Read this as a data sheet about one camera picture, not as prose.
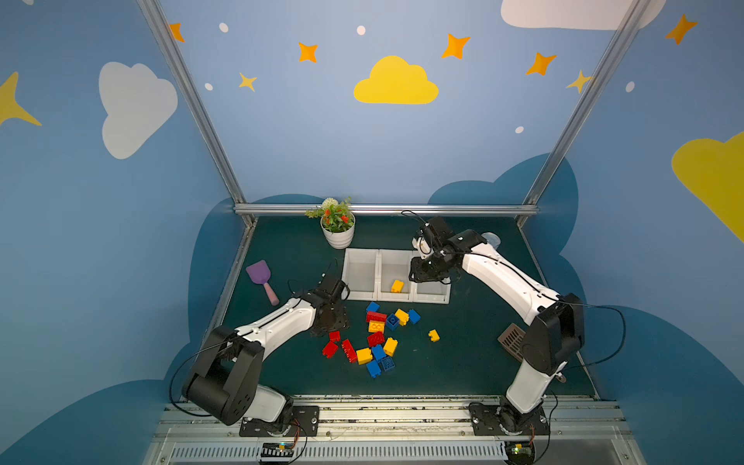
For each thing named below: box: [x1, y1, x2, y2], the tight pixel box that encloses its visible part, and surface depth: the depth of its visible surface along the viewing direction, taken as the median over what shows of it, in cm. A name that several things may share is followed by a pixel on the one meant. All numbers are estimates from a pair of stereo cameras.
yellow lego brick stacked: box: [368, 319, 385, 334], surface depth 92 cm
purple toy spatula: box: [246, 259, 280, 307], surface depth 106 cm
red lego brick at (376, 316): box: [366, 310, 388, 323], surface depth 93 cm
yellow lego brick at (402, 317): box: [395, 308, 410, 327], surface depth 94 cm
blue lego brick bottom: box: [366, 359, 382, 379], surface depth 84 cm
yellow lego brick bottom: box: [355, 347, 373, 366], surface depth 85 cm
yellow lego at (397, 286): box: [390, 279, 405, 294], surface depth 100 cm
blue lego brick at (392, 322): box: [386, 312, 400, 331], surface depth 91 cm
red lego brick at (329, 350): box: [321, 341, 340, 359], surface depth 88 cm
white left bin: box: [341, 248, 379, 302], surface depth 103 cm
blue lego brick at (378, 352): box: [371, 343, 387, 362], surface depth 86 cm
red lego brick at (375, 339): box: [367, 331, 385, 348], surface depth 90 cm
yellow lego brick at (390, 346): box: [383, 337, 399, 358], surface depth 87 cm
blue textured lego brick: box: [377, 356, 396, 372], surface depth 84 cm
